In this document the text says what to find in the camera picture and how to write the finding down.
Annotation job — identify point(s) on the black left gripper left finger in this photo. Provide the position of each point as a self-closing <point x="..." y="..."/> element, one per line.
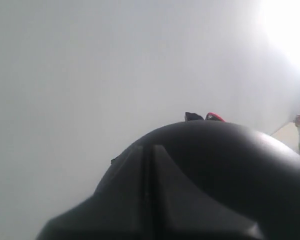
<point x="118" y="210"/>

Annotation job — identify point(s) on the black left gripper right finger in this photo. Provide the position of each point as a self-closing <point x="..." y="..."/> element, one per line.
<point x="183" y="212"/>

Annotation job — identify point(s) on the black helmet with tinted visor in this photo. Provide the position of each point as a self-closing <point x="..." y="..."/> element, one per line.
<point x="246" y="170"/>

